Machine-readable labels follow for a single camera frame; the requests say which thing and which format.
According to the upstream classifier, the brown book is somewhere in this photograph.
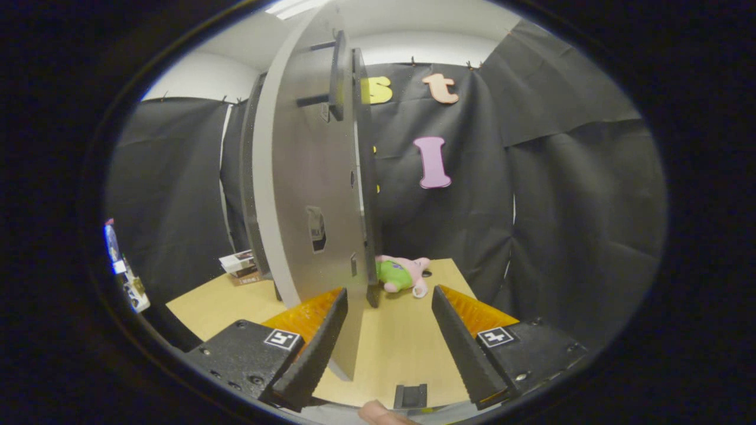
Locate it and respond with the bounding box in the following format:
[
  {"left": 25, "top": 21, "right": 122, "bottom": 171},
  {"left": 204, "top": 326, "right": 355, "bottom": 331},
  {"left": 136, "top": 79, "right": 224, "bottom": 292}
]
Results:
[{"left": 227, "top": 269, "right": 263, "bottom": 287}]

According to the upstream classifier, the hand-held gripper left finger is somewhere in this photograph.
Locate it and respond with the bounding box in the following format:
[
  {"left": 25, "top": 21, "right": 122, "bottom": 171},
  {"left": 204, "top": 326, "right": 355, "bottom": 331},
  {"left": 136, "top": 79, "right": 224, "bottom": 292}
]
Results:
[{"left": 183, "top": 287, "right": 349, "bottom": 412}]

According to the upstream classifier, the black backdrop cloth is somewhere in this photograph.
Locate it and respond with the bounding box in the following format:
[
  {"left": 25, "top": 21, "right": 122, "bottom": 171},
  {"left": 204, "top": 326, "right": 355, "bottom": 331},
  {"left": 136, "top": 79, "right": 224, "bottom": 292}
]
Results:
[{"left": 106, "top": 18, "right": 668, "bottom": 349}]

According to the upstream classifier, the light grey shoe cabinet door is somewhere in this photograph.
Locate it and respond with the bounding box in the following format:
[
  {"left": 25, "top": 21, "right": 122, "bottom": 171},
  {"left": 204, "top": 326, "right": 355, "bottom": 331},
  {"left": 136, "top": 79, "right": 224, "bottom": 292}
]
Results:
[{"left": 251, "top": 0, "right": 370, "bottom": 381}]

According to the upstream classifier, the small black block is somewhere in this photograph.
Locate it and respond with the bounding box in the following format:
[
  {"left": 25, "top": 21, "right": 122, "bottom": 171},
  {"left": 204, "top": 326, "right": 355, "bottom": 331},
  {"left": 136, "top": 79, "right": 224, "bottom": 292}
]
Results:
[{"left": 393, "top": 384, "right": 428, "bottom": 410}]

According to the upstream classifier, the grey shoe cabinet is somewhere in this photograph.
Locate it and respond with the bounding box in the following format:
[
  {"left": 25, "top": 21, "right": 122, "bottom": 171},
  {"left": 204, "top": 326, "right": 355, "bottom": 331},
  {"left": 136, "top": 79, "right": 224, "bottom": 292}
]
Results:
[{"left": 239, "top": 47, "right": 382, "bottom": 309}]

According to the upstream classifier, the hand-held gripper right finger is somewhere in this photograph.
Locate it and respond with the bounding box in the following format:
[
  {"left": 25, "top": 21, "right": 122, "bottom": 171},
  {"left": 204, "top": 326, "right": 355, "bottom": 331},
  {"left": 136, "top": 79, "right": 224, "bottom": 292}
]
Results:
[{"left": 431, "top": 285, "right": 588, "bottom": 411}]

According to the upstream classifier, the long ceiling light panel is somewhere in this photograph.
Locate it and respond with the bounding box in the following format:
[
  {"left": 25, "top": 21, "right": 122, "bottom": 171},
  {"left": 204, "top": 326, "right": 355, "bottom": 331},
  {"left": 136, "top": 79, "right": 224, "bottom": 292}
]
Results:
[{"left": 265, "top": 0, "right": 331, "bottom": 21}]

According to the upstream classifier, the pink and green plush toy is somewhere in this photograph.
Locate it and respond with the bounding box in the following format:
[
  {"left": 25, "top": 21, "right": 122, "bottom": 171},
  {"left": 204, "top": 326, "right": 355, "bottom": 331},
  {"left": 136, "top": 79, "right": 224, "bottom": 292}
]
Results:
[{"left": 376, "top": 255, "right": 432, "bottom": 299}]

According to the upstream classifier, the blue and white printed object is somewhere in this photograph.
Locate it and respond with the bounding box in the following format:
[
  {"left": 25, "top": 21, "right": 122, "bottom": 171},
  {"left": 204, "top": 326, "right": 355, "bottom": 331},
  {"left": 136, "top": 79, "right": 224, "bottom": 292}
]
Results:
[{"left": 103, "top": 218, "right": 151, "bottom": 313}]

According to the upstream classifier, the black door handle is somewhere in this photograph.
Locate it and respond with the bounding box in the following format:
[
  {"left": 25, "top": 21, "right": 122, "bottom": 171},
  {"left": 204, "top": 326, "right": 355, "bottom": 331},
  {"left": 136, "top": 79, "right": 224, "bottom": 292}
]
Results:
[{"left": 295, "top": 30, "right": 346, "bottom": 122}]

